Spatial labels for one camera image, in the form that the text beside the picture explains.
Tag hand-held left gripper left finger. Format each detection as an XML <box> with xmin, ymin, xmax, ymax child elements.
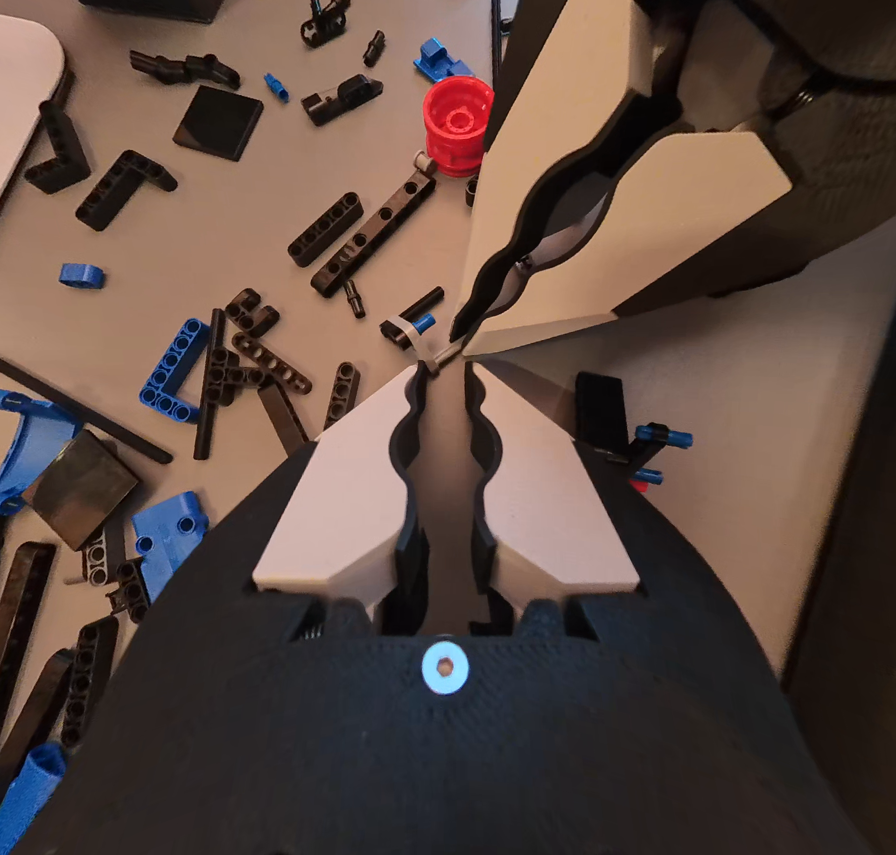
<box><xmin>252</xmin><ymin>361</ymin><xmax>429</xmax><ymax>625</ymax></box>

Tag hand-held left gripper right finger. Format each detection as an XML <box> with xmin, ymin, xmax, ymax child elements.
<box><xmin>463</xmin><ymin>361</ymin><xmax>641</xmax><ymax>625</ymax></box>

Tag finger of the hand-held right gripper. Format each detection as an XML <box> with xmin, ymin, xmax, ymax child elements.
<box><xmin>450</xmin><ymin>0</ymin><xmax>655</xmax><ymax>341</ymax></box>
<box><xmin>462</xmin><ymin>131</ymin><xmax>794</xmax><ymax>357</ymax></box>

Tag small black blue brick assembly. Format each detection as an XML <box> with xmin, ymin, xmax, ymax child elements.
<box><xmin>575</xmin><ymin>372</ymin><xmax>694</xmax><ymax>494</ymax></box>

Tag black short axle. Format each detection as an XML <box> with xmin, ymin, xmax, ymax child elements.
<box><xmin>399</xmin><ymin>286</ymin><xmax>445</xmax><ymax>320</ymax></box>

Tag grey desk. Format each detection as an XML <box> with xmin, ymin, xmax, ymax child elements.
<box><xmin>0</xmin><ymin>0</ymin><xmax>896</xmax><ymax>730</ymax></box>

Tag red wheel rim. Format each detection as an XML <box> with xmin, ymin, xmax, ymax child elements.
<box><xmin>422</xmin><ymin>77</ymin><xmax>494</xmax><ymax>177</ymax></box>

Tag black angled beam flat plate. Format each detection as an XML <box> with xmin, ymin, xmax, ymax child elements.
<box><xmin>255</xmin><ymin>361</ymin><xmax>361</xmax><ymax>453</ymax></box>

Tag blue small panel piece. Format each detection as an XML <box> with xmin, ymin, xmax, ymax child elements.
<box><xmin>413</xmin><ymin>38</ymin><xmax>476</xmax><ymax>79</ymax></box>

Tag black connector cluster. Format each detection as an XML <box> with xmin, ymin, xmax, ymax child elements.
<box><xmin>203</xmin><ymin>288</ymin><xmax>312</xmax><ymax>397</ymax></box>

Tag black small thick connector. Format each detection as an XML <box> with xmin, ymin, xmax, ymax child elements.
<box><xmin>105</xmin><ymin>557</ymin><xmax>151</xmax><ymax>621</ymax></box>

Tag blue angled beam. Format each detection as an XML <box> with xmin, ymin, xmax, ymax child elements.
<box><xmin>139</xmin><ymin>318</ymin><xmax>211</xmax><ymax>424</ymax></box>

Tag black medium straight beam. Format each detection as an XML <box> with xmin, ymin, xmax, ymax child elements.
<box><xmin>310</xmin><ymin>169</ymin><xmax>438</xmax><ymax>319</ymax></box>

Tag dark grey short beam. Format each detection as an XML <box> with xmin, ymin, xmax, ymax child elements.
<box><xmin>84</xmin><ymin>529</ymin><xmax>113</xmax><ymax>584</ymax></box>

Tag black forked connector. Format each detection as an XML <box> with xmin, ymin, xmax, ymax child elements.
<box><xmin>301</xmin><ymin>0</ymin><xmax>351</xmax><ymax>48</ymax></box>

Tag black square tile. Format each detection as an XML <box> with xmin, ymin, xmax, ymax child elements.
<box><xmin>173</xmin><ymin>85</ymin><xmax>265</xmax><ymax>162</ymax></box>
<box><xmin>21</xmin><ymin>430</ymin><xmax>140</xmax><ymax>551</ymax></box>

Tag black short straight beam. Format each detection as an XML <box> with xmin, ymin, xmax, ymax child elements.
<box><xmin>287</xmin><ymin>192</ymin><xmax>364</xmax><ymax>267</ymax></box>

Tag black linked connectors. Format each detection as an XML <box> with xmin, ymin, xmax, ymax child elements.
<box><xmin>129</xmin><ymin>50</ymin><xmax>241</xmax><ymax>91</ymax></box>

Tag black angled beam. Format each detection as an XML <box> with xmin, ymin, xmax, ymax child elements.
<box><xmin>24</xmin><ymin>99</ymin><xmax>92</xmax><ymax>195</ymax></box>
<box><xmin>75</xmin><ymin>150</ymin><xmax>178</xmax><ymax>232</ymax></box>

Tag blue curved panel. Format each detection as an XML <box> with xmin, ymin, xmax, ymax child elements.
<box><xmin>0</xmin><ymin>742</ymin><xmax>67</xmax><ymax>855</ymax></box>

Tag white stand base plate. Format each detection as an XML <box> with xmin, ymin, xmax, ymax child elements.
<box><xmin>0</xmin><ymin>15</ymin><xmax>67</xmax><ymax>198</ymax></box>

